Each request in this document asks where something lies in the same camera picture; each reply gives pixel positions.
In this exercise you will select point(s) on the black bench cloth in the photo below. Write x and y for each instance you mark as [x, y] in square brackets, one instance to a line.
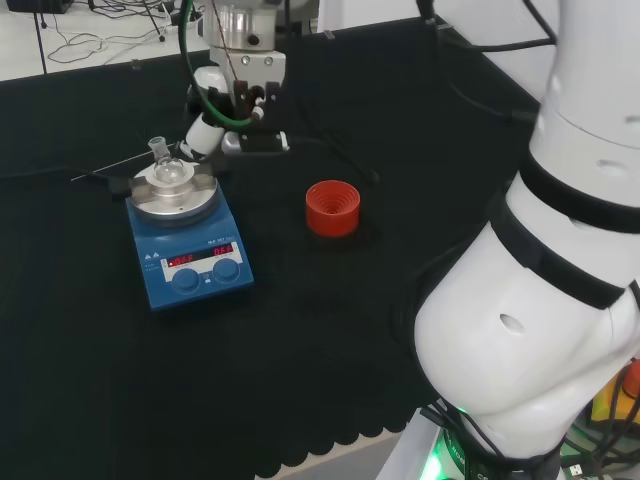
[150, 375]

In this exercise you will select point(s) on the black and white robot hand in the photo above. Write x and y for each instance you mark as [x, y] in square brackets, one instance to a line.
[260, 142]

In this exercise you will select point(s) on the heater with blue base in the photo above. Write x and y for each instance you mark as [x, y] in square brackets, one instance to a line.
[187, 235]

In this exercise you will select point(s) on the small black cloth clip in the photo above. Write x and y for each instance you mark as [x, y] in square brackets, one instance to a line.
[135, 64]
[328, 34]

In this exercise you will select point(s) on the clear glass round-bottom flask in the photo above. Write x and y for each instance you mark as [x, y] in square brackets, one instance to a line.
[167, 172]

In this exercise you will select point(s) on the dark tripod leg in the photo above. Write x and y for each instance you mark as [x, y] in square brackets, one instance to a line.
[41, 45]

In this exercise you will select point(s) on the black box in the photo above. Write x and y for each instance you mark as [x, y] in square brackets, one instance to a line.
[37, 6]

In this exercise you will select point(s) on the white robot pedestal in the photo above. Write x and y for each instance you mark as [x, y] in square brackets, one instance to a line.
[405, 445]

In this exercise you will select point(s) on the thin glass rod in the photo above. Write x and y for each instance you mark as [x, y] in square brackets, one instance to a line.
[125, 163]

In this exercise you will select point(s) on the white power strip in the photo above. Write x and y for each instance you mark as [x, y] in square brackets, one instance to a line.
[177, 21]

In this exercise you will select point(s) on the yellow stop button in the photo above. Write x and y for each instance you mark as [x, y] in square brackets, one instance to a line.
[607, 400]

